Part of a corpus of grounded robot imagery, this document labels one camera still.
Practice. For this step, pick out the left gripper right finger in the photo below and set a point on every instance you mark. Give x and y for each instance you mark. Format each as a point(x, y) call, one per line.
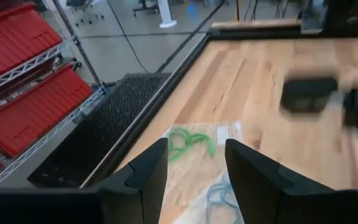
point(275, 202)

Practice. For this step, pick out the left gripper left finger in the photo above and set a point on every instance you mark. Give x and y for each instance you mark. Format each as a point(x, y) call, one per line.
point(120, 202)

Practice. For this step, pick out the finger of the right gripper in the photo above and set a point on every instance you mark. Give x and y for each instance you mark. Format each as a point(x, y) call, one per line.
point(309, 95)

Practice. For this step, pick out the thin teal rubber band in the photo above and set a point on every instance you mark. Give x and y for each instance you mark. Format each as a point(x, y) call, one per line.
point(209, 199)
point(225, 189)

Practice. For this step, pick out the green rubber band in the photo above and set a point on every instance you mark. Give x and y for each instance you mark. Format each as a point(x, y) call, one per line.
point(172, 155)
point(202, 137)

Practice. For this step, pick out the clear plastic zip bag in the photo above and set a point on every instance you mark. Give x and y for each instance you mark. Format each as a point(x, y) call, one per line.
point(197, 214)
point(194, 174)

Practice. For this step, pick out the black perforated metal case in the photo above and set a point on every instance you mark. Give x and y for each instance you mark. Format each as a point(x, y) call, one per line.
point(98, 130)

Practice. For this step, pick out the white tower fan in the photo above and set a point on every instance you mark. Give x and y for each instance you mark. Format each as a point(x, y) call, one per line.
point(166, 15)

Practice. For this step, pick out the black floor stand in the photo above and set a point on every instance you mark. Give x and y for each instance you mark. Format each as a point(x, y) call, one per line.
point(144, 3)

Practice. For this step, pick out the black office chair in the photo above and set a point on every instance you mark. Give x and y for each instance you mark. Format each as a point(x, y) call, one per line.
point(79, 3)

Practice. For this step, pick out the black aluminium table frame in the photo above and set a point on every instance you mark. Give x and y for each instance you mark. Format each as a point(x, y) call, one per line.
point(158, 107)

